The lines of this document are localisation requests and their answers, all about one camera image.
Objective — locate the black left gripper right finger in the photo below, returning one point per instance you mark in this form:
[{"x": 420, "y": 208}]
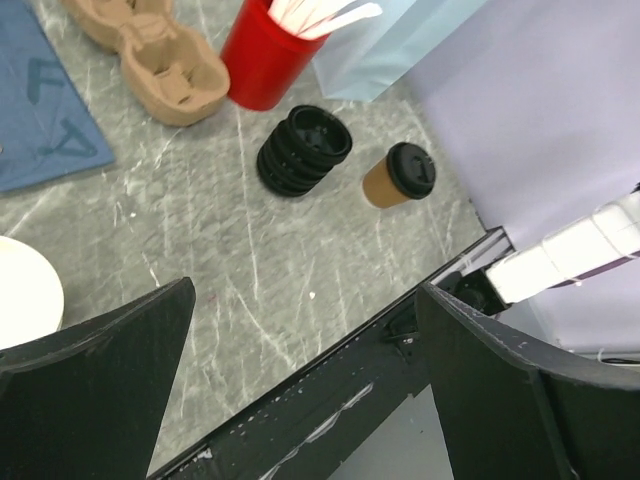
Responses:
[{"x": 514, "y": 407}]

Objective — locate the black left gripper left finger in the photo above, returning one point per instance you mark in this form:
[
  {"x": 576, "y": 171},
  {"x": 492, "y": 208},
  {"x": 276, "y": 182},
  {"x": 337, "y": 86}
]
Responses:
[{"x": 87, "y": 402}]

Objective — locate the brown paper cup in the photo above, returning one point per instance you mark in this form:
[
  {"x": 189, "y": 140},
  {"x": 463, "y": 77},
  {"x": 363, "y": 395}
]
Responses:
[{"x": 379, "y": 189}]

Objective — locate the black plastic cup lid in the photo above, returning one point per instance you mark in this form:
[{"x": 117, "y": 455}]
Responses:
[{"x": 411, "y": 170}]

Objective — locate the light blue paper bag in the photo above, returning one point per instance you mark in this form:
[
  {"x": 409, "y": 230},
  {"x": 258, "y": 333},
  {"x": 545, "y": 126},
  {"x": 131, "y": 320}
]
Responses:
[{"x": 361, "y": 61}]

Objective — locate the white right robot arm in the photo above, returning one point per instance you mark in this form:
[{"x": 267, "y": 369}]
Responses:
[{"x": 605, "y": 239}]

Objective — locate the stack of brown paper cups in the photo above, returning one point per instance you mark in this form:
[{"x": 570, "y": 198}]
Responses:
[{"x": 32, "y": 297}]

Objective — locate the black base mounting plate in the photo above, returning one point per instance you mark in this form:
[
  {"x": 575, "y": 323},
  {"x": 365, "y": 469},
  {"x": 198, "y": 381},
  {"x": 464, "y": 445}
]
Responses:
[{"x": 307, "y": 425}]

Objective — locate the blue alphabet cloth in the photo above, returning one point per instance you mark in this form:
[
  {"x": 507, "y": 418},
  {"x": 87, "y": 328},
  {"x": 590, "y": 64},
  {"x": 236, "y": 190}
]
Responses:
[{"x": 46, "y": 129}]

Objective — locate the stack of black lids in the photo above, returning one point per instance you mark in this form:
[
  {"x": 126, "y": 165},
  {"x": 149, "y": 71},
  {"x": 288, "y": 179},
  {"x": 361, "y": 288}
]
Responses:
[{"x": 301, "y": 150}]

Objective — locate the brown pulp cup carrier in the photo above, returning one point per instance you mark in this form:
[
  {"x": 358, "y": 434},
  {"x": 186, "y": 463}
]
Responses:
[{"x": 169, "y": 67}]

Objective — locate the red cup holder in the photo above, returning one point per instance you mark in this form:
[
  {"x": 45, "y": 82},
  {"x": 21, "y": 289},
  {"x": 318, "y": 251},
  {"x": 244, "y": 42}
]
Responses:
[{"x": 263, "y": 60}]

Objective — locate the aluminium frame rail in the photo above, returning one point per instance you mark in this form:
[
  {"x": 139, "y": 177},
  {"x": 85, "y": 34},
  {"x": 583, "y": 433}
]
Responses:
[{"x": 494, "y": 245}]

